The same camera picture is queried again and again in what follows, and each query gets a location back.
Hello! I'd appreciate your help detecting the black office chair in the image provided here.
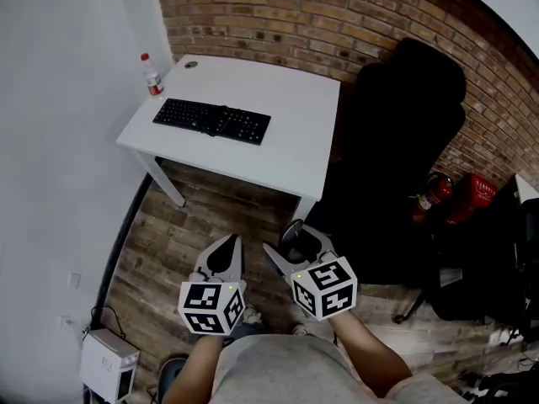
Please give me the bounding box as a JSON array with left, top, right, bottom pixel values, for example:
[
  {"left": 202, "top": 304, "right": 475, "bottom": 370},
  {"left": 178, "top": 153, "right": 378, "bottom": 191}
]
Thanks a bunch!
[{"left": 306, "top": 36, "right": 468, "bottom": 289}]

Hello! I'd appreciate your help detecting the person's left forearm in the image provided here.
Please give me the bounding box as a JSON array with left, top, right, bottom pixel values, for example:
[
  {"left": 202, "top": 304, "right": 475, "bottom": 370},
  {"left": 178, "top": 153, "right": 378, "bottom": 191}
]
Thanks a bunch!
[{"left": 161, "top": 333, "right": 225, "bottom": 404}]

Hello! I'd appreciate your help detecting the white box appliance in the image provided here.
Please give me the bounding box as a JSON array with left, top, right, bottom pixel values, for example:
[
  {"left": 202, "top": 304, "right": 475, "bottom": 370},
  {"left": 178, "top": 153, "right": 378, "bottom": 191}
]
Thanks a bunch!
[{"left": 79, "top": 327, "right": 141, "bottom": 404}]

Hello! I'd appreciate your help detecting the black cable bundle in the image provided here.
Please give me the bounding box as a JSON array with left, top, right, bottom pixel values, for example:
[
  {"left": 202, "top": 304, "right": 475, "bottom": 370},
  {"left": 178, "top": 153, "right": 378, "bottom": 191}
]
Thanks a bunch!
[{"left": 457, "top": 349, "right": 539, "bottom": 404}]

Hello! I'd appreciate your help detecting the black bag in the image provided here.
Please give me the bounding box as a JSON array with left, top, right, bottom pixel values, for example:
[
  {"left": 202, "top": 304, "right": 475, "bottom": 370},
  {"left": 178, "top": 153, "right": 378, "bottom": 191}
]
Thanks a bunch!
[{"left": 424, "top": 189, "right": 539, "bottom": 326}]

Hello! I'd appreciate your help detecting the black stand leg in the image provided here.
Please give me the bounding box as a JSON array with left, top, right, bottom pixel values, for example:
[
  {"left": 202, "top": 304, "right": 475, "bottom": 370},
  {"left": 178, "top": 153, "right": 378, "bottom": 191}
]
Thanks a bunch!
[{"left": 392, "top": 288, "right": 427, "bottom": 326}]

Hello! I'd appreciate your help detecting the red fire extinguisher box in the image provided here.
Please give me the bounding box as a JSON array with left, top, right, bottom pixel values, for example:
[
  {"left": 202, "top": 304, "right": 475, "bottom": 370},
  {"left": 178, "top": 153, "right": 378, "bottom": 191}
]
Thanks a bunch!
[{"left": 446, "top": 173, "right": 499, "bottom": 227}]

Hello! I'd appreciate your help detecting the person's right forearm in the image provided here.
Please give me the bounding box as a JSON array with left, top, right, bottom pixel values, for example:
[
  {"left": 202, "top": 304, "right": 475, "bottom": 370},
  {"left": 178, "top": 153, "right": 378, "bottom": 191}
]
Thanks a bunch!
[{"left": 329, "top": 309, "right": 414, "bottom": 400}]

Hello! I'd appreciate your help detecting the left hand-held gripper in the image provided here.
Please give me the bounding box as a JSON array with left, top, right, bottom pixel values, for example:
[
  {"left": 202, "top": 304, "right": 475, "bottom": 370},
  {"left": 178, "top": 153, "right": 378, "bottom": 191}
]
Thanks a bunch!
[{"left": 177, "top": 233, "right": 248, "bottom": 337}]

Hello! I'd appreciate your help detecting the white desk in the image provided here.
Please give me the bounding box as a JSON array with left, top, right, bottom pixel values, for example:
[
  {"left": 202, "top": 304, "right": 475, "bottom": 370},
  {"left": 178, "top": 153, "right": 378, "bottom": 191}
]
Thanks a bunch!
[{"left": 115, "top": 54, "right": 343, "bottom": 223}]

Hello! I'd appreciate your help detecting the dark round stool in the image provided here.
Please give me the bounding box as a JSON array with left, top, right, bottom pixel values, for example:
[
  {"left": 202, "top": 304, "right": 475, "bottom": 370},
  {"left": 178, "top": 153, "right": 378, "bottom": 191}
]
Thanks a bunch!
[{"left": 157, "top": 353, "right": 191, "bottom": 404}]

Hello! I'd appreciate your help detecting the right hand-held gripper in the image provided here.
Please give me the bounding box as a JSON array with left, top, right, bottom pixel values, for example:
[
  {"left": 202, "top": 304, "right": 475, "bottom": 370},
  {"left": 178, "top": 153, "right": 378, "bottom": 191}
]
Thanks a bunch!
[{"left": 262, "top": 224, "right": 359, "bottom": 322}]

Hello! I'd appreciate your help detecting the person's grey shirt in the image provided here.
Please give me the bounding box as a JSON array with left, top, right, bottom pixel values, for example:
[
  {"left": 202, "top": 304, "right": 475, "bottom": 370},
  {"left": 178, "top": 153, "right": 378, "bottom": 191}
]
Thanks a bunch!
[{"left": 209, "top": 333, "right": 467, "bottom": 404}]

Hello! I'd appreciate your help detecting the red fire extinguisher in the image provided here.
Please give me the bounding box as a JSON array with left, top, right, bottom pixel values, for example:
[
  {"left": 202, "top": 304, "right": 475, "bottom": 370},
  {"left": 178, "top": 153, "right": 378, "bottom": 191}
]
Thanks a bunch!
[{"left": 410, "top": 172, "right": 456, "bottom": 225}]

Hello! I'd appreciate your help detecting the grey computer mouse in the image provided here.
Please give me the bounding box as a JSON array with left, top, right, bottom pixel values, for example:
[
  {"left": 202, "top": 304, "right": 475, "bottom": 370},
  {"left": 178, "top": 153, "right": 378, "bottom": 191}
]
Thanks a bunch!
[{"left": 280, "top": 219, "right": 316, "bottom": 264}]

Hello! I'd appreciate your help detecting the person's left shoe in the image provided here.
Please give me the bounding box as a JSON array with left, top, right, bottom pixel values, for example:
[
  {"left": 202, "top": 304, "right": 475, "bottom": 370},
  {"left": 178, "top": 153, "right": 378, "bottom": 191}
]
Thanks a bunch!
[{"left": 243, "top": 304, "right": 265, "bottom": 327}]

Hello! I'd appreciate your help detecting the black keyboard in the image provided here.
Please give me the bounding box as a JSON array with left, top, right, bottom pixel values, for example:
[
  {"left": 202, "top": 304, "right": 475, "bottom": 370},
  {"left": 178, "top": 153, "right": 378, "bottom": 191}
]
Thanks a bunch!
[{"left": 152, "top": 98, "right": 272, "bottom": 146}]

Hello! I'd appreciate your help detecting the white side table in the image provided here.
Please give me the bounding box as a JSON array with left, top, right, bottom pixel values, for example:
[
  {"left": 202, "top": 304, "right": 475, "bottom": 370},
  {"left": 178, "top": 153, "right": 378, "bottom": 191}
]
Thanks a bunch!
[{"left": 514, "top": 173, "right": 539, "bottom": 205}]

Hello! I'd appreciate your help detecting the clear bottle with red cap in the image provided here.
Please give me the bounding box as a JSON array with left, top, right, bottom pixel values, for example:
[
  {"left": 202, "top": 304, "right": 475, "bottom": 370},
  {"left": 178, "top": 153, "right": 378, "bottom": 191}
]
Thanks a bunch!
[{"left": 140, "top": 52, "right": 166, "bottom": 99}]

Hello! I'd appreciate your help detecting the black floor cable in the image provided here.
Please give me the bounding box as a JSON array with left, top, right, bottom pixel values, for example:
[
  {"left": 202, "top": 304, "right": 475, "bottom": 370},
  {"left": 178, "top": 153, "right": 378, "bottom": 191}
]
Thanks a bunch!
[{"left": 89, "top": 305, "right": 127, "bottom": 341}]

